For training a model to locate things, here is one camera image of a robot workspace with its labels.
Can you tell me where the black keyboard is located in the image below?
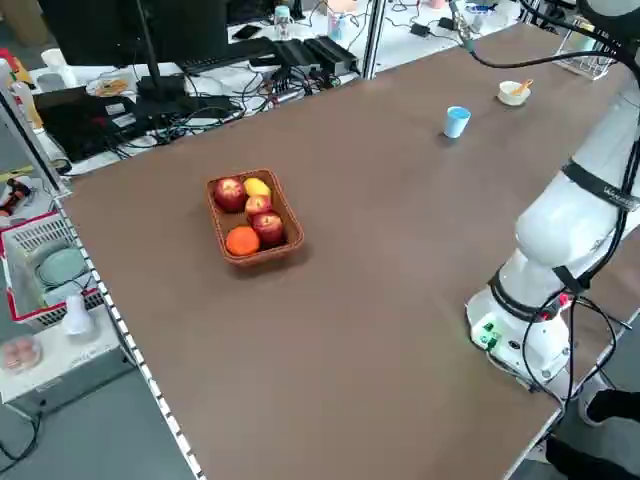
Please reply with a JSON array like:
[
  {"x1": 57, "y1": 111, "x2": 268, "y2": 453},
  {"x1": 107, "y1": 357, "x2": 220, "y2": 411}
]
[{"x1": 177, "y1": 37, "x2": 279, "y2": 72}]

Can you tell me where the white bulb shaped lamp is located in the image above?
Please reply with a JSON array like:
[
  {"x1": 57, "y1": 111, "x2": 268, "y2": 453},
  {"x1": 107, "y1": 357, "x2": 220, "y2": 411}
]
[{"x1": 61, "y1": 294, "x2": 99, "y2": 337}]

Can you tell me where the black monitor stand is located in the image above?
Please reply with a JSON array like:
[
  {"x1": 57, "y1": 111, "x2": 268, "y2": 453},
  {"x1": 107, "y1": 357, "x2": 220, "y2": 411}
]
[{"x1": 133, "y1": 0, "x2": 188, "y2": 99}]

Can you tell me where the yellow lemon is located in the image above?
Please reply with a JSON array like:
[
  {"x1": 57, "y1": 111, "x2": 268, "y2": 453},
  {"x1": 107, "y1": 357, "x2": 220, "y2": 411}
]
[{"x1": 242, "y1": 177, "x2": 273, "y2": 198}]

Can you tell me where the blue plastic cup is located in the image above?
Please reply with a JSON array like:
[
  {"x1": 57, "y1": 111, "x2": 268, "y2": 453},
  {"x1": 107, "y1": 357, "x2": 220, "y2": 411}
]
[{"x1": 443, "y1": 105, "x2": 473, "y2": 140}]

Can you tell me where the white wire cup rack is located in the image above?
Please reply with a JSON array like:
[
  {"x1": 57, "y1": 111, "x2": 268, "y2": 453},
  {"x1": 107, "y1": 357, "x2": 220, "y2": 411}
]
[{"x1": 556, "y1": 16, "x2": 624, "y2": 80}]

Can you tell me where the clear bottle with teal cap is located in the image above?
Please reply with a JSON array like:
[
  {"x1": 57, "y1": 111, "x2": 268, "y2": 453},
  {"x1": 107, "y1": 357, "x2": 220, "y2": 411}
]
[{"x1": 273, "y1": 5, "x2": 294, "y2": 41}]

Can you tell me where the white paper cup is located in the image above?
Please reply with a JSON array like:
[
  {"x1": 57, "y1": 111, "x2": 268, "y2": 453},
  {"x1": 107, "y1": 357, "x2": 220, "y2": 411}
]
[{"x1": 40, "y1": 48, "x2": 77, "y2": 87}]

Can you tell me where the clear tub of pink items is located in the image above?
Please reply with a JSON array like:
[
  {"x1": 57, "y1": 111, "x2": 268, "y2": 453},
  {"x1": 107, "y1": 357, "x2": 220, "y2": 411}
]
[{"x1": 0, "y1": 335, "x2": 44, "y2": 374}]

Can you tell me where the black power supply unit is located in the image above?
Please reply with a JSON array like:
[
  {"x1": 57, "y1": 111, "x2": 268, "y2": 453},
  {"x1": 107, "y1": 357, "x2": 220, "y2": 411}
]
[
  {"x1": 303, "y1": 35, "x2": 361, "y2": 74},
  {"x1": 271, "y1": 39, "x2": 322, "y2": 77}
]

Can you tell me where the aluminium camera post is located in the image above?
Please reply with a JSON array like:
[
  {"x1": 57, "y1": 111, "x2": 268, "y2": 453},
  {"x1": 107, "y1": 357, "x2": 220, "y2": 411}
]
[{"x1": 362, "y1": 0, "x2": 387, "y2": 81}]

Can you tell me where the plate of snacks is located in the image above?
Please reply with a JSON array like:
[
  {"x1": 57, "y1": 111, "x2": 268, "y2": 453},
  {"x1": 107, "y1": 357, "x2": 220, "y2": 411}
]
[{"x1": 85, "y1": 74, "x2": 131, "y2": 98}]

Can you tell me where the stack of green plates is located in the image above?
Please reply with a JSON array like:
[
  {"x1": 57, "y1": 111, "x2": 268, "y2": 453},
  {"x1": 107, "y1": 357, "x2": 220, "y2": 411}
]
[{"x1": 33, "y1": 246, "x2": 89, "y2": 289}]

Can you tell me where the black computer monitor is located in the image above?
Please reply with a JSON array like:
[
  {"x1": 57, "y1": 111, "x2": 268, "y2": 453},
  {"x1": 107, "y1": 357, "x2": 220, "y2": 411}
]
[{"x1": 37, "y1": 0, "x2": 229, "y2": 69}]

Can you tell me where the person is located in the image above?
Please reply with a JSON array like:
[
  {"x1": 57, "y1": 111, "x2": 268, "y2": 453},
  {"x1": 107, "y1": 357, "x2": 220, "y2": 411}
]
[{"x1": 544, "y1": 374, "x2": 640, "y2": 480}]

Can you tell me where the white perforated table rail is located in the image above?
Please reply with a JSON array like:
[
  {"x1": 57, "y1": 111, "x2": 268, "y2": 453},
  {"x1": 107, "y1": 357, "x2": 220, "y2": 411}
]
[{"x1": 52, "y1": 192, "x2": 207, "y2": 480}]

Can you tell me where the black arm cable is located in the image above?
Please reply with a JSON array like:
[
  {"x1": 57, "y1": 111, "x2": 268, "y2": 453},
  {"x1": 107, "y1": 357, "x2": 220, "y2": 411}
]
[{"x1": 447, "y1": 0, "x2": 640, "y2": 401}]

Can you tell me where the clear blue pen cup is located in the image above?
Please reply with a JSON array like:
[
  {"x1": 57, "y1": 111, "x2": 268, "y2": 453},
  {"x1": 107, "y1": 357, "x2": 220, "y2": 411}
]
[{"x1": 326, "y1": 10, "x2": 347, "y2": 41}]

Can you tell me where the grey metal box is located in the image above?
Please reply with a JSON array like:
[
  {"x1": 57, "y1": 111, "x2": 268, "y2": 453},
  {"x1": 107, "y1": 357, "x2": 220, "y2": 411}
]
[{"x1": 0, "y1": 304, "x2": 137, "y2": 404}]

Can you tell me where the brown wicker basket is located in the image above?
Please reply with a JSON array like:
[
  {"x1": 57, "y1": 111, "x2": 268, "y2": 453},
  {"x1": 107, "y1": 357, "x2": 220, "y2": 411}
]
[{"x1": 205, "y1": 167, "x2": 306, "y2": 267}]

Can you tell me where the orange fruit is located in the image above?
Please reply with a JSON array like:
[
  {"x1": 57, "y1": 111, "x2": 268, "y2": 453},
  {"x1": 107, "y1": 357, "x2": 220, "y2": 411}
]
[{"x1": 225, "y1": 225, "x2": 262, "y2": 258}]

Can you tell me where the cream shallow bowl plate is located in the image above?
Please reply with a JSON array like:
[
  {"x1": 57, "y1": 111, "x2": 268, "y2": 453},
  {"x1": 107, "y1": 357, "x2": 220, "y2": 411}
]
[{"x1": 497, "y1": 79, "x2": 533, "y2": 107}]

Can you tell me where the red apple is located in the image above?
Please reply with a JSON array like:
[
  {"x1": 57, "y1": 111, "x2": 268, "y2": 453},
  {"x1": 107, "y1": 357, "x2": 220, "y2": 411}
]
[
  {"x1": 214, "y1": 177, "x2": 248, "y2": 214},
  {"x1": 250, "y1": 211, "x2": 287, "y2": 247},
  {"x1": 244, "y1": 194, "x2": 275, "y2": 218}
]

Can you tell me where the red and white plastic crate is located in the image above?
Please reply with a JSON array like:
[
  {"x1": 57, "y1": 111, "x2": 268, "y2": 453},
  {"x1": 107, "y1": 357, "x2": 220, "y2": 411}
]
[{"x1": 0, "y1": 209, "x2": 109, "y2": 329}]

